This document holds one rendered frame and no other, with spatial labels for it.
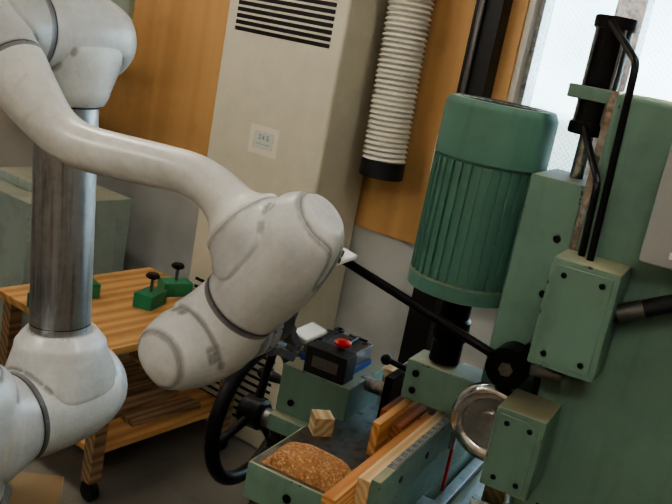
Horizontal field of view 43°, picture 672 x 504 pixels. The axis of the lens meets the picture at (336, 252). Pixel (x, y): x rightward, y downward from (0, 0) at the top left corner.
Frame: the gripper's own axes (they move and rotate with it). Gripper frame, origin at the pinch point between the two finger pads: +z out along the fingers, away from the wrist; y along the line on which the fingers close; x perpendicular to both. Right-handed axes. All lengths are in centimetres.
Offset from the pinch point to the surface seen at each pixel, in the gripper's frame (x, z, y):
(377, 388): -9.6, 12.6, -16.6
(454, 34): 58, 158, 34
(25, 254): 166, 108, -98
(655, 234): -39.1, -2.8, 30.7
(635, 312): -41.4, -1.9, 20.3
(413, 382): -15.4, 10.5, -11.0
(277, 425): 2.0, 4.7, -29.0
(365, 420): -10.6, 10.3, -21.9
